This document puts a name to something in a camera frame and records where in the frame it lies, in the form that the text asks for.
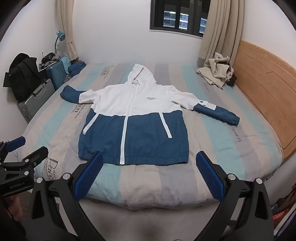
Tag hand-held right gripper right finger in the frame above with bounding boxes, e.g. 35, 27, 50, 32
195, 151, 274, 241

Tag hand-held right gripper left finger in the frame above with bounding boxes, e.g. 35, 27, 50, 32
20, 151, 105, 241

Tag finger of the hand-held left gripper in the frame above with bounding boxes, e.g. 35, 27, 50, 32
14, 146, 49, 177
0, 136, 26, 163

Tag blue and white hooded jacket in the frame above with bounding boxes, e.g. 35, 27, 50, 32
60, 63, 240, 165

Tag dark clothes heap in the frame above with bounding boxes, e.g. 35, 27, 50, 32
38, 52, 62, 70

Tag blue clothes pile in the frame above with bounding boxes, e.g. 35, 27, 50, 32
67, 61, 87, 78

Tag beige crumpled clothes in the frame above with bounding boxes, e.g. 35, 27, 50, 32
196, 52, 234, 89

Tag person's left hand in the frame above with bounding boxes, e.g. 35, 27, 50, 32
5, 194, 22, 223

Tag grey hard case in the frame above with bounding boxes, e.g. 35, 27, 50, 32
17, 78, 56, 124

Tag striped bed blanket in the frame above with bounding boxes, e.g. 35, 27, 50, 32
17, 61, 284, 210

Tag black backpack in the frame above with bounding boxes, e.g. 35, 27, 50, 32
3, 53, 42, 102

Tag teal cushion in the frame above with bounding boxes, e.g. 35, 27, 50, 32
45, 58, 71, 92

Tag brown bag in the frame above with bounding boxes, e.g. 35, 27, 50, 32
272, 183, 296, 209

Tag red and white bag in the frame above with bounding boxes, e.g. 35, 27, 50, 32
273, 205, 294, 220

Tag light teal cloth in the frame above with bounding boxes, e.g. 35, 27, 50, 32
59, 55, 71, 74

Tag black cloth item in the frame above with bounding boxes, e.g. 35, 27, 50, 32
225, 74, 238, 87

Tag wooden bed headboard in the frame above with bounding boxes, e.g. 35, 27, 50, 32
228, 40, 296, 163

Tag blue desk lamp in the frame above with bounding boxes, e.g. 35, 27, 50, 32
54, 31, 66, 55

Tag beige curtain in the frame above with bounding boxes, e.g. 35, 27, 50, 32
57, 0, 81, 64
198, 0, 245, 70

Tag dark framed window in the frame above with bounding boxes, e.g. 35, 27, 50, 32
149, 0, 211, 38

